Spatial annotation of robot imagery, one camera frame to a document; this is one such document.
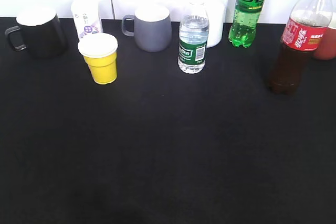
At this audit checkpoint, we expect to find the yellow paper cup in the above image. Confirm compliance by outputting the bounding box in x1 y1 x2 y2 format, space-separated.
78 33 118 84

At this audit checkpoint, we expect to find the cola bottle red label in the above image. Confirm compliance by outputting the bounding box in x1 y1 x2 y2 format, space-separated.
267 0 333 94

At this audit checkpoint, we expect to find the white cup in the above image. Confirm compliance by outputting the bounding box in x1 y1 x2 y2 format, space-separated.
205 0 225 48

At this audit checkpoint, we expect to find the green sprite bottle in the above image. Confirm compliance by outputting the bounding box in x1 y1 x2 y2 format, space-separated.
228 0 265 48

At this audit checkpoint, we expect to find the grey mug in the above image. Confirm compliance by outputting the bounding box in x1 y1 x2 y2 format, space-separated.
121 4 172 52

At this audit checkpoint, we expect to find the clear water bottle green label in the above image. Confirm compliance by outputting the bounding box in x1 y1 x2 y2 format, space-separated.
178 0 209 74

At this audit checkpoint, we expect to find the white blueberry milk carton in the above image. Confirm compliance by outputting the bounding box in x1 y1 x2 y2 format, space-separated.
71 0 103 40

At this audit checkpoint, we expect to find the black mug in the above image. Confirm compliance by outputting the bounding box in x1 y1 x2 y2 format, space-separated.
5 6 68 59

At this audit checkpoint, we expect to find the red mug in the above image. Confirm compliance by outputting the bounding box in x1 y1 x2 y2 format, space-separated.
313 12 335 60

